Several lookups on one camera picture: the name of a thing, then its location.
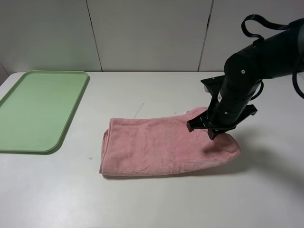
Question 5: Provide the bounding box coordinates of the pink terry towel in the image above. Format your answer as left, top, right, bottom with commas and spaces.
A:
99, 107, 241, 177

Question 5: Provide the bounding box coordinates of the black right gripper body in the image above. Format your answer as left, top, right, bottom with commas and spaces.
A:
200, 76, 264, 130

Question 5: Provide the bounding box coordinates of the green plastic tray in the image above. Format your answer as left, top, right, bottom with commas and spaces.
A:
0, 71, 90, 155

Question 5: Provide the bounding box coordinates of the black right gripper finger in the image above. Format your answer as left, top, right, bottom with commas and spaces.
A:
186, 114, 209, 132
208, 128, 222, 140

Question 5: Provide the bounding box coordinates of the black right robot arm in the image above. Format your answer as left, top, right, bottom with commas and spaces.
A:
187, 14, 304, 139

